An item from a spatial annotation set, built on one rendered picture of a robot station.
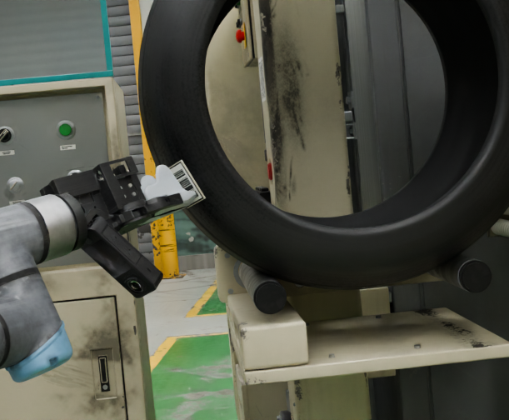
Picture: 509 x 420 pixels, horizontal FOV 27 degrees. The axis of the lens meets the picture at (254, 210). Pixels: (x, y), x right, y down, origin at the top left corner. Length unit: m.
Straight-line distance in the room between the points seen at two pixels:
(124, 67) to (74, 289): 8.67
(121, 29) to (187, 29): 9.34
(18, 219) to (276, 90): 0.68
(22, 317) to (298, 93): 0.78
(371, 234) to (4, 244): 0.50
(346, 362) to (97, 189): 0.41
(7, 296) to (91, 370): 0.94
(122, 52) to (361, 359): 9.38
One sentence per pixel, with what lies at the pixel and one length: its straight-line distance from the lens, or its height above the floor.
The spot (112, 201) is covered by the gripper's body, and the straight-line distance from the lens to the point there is 1.28.
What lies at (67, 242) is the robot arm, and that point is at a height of 1.01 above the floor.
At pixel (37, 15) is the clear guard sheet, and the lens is 2.11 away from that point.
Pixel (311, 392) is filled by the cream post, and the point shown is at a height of 0.68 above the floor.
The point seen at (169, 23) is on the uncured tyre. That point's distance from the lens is 1.40.
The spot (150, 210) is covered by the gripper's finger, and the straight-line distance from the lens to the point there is 1.29.
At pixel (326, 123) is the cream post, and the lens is 1.77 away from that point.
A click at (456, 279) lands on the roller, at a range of 1.45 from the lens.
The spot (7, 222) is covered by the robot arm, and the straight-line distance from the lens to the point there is 1.20.
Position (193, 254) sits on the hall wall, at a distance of 10.55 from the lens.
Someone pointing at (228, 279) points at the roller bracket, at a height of 0.89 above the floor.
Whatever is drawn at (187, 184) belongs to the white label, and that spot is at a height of 1.06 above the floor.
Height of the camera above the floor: 1.09
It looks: 3 degrees down
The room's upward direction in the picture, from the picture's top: 5 degrees counter-clockwise
